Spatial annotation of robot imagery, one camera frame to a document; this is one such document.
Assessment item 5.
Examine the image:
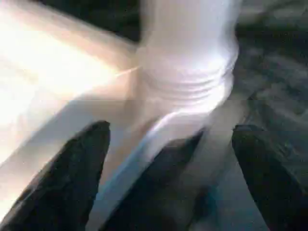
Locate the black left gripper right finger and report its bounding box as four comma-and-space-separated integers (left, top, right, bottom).
232, 124, 308, 231

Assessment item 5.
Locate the black mat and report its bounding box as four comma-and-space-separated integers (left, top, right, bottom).
40, 0, 308, 231

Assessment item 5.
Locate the white plastic table top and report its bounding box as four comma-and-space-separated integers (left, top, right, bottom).
0, 0, 241, 231

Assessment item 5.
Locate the white plastic table leg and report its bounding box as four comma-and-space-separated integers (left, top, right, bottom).
135, 0, 241, 114

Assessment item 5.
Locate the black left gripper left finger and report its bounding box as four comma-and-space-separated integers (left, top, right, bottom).
0, 120, 111, 231

